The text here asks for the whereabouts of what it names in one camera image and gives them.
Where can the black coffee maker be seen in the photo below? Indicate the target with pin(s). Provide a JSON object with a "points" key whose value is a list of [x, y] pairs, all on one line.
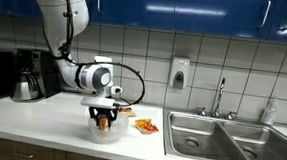
{"points": [[47, 72]]}

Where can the chrome sink faucet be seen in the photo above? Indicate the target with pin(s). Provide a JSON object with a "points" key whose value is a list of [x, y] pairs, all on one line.
{"points": [[220, 94]]}

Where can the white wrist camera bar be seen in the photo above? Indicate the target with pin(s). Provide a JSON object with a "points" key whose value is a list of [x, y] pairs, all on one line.
{"points": [[97, 102]]}

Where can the stainless double sink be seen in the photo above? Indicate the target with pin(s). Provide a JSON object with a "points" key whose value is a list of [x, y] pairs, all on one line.
{"points": [[213, 141]]}

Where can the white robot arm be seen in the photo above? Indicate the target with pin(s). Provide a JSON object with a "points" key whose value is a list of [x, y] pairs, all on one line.
{"points": [[58, 21]]}

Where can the orange red snack packet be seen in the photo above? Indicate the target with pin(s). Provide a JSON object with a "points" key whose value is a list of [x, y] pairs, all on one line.
{"points": [[146, 126]]}

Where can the grey wall soap dispenser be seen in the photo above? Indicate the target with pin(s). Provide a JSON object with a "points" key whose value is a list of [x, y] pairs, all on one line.
{"points": [[179, 72]]}

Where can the orange soda can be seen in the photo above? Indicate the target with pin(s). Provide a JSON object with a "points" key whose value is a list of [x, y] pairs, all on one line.
{"points": [[103, 123]]}

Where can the steel coffee carafe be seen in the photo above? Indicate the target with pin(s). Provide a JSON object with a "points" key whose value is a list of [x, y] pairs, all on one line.
{"points": [[25, 88]]}

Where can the clear soap bottle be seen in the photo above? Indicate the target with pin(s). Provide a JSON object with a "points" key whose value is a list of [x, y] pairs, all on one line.
{"points": [[269, 112]]}

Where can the yellow brown snack packet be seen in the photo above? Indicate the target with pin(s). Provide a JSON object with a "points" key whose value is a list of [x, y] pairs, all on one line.
{"points": [[127, 111]]}

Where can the wooden base cabinet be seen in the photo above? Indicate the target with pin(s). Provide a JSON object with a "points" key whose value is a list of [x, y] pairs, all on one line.
{"points": [[45, 155]]}

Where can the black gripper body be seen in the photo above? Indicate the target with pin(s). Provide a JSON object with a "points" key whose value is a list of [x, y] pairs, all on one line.
{"points": [[103, 111]]}

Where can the clear plastic bowl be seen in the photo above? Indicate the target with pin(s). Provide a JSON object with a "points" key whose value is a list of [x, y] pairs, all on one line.
{"points": [[118, 130]]}

